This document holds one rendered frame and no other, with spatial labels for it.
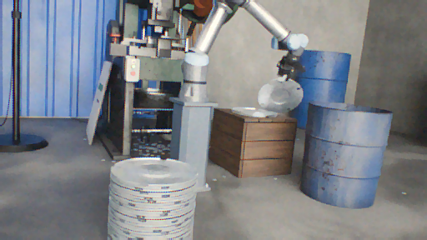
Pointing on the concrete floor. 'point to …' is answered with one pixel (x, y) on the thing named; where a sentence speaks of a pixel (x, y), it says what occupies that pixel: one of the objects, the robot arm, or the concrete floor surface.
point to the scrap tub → (344, 153)
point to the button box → (129, 76)
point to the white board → (98, 100)
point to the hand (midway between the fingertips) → (283, 81)
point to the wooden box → (253, 143)
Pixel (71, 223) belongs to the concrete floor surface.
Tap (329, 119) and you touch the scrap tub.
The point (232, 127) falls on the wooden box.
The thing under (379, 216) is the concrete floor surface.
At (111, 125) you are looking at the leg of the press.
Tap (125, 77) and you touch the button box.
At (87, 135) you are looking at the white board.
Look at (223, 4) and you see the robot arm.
